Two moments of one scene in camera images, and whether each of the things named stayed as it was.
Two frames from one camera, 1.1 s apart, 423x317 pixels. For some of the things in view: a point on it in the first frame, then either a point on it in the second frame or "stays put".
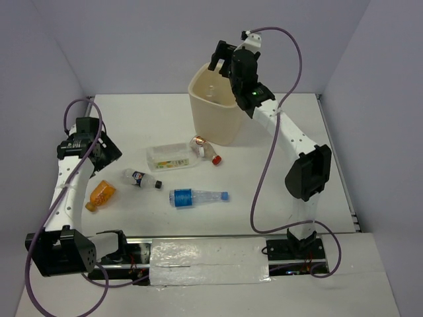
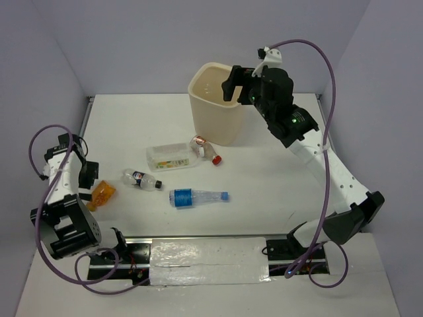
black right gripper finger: (224, 51) → (239, 76)
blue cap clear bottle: (188, 197) stays put
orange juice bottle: (101, 195) stays put
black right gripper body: (235, 87) → (254, 94)
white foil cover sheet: (208, 261) stays put
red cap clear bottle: (204, 150) stays put
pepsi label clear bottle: (140, 179) stays put
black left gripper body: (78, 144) → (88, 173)
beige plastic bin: (217, 116) stays put
